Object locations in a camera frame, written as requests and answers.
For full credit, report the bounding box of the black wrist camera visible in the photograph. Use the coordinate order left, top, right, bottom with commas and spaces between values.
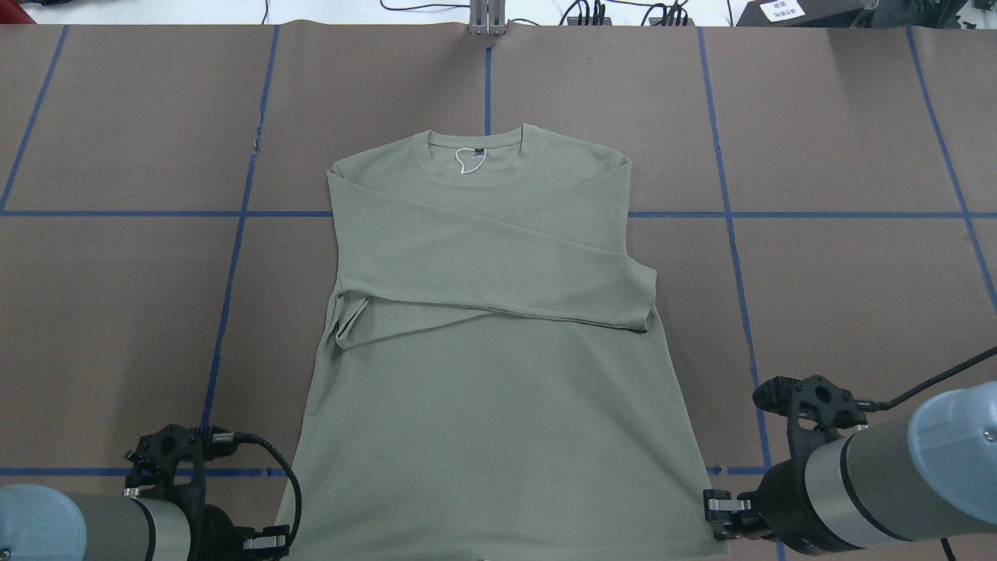
124, 424, 238, 503
752, 376, 893, 456

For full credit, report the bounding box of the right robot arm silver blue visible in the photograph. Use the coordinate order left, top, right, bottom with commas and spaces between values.
703, 376, 996, 556

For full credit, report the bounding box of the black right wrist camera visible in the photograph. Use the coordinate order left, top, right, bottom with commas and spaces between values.
752, 376, 893, 456

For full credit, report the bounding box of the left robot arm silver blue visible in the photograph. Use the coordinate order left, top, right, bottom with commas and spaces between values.
1, 484, 291, 560

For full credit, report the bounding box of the olive green long-sleeve shirt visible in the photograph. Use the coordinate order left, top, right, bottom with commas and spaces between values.
290, 124, 727, 560

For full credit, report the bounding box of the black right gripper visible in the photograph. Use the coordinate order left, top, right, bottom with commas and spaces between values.
703, 460, 819, 556

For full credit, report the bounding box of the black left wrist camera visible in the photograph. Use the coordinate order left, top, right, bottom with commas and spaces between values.
124, 424, 238, 503

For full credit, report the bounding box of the aluminium frame post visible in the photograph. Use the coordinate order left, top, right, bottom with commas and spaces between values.
467, 0, 508, 37

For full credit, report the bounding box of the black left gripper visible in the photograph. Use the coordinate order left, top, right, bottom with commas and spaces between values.
184, 505, 292, 560

